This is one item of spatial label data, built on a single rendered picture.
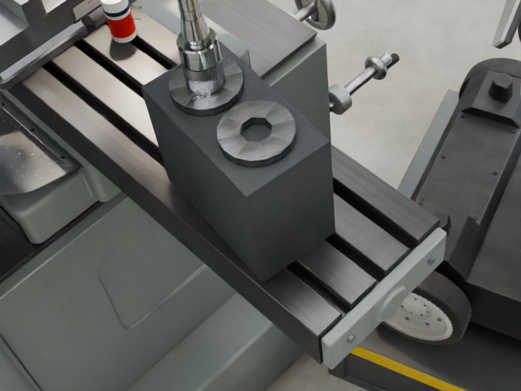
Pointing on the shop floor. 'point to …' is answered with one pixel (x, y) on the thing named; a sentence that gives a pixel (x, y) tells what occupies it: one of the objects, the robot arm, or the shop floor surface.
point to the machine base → (225, 354)
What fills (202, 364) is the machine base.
